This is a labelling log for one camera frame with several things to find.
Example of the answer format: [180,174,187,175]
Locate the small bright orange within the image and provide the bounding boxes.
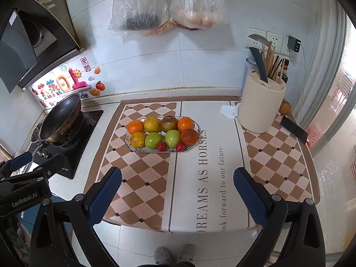
[127,119,144,134]
[177,116,194,132]

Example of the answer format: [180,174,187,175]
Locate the large dark orange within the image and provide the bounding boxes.
[180,128,199,146]

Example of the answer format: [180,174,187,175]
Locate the white cylindrical canister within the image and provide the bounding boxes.
[240,57,258,102]

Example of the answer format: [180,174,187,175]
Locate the clear plastic bag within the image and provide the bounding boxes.
[108,0,170,36]
[168,0,229,31]

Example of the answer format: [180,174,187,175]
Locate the dark-handled knife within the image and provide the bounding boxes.
[248,47,269,84]

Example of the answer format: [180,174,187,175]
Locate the floral oval plate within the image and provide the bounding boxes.
[124,116,201,153]

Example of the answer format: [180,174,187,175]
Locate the red patterned paper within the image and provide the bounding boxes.
[304,126,323,149]

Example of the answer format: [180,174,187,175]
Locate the white crumpled cloth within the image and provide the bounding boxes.
[219,104,240,120]

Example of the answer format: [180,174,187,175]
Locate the black gas stove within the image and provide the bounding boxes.
[26,110,104,180]

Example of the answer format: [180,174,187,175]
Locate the cream utensil holder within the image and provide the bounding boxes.
[238,68,287,134]

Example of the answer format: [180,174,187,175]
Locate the white wall socket panel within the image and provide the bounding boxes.
[245,27,290,57]

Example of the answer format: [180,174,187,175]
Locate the checkered printed table mat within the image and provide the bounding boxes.
[83,96,320,234]

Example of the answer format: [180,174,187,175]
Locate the colourful wall stickers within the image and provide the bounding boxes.
[30,57,106,109]

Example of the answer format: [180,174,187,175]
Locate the black smartphone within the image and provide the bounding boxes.
[280,116,308,144]

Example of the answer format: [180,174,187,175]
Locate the green apple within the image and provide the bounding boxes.
[165,129,182,148]
[145,132,162,149]

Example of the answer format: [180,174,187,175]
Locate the yellow citrus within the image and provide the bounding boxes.
[130,131,147,148]
[144,117,162,133]

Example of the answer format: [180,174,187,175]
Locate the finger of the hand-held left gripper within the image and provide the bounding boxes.
[0,151,34,177]
[3,153,69,183]

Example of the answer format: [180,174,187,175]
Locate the dark metal wok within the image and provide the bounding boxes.
[31,93,82,156]

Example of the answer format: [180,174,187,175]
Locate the dark sauce bottle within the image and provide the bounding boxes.
[281,58,290,83]

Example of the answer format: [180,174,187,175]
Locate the white window frame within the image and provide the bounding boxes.
[289,0,356,159]

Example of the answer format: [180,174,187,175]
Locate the metal spatula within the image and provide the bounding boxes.
[247,33,270,59]

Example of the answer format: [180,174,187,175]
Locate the black range hood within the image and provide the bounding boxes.
[0,0,87,93]

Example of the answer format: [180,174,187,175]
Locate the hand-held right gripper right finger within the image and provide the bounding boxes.
[233,167,326,267]

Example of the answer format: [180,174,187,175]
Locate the bundle of wooden chopsticks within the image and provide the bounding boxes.
[261,41,288,84]

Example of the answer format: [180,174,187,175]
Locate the grey fuzzy slipper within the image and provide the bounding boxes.
[176,244,196,263]
[154,247,173,266]

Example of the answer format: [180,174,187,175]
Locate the brown-green passion fruit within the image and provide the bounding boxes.
[161,116,179,133]

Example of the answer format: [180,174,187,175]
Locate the black plug charger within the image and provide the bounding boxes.
[287,36,302,53]

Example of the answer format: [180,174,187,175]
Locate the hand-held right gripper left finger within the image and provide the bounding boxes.
[28,166,123,267]

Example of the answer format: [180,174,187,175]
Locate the small brown onion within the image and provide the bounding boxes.
[279,99,291,115]

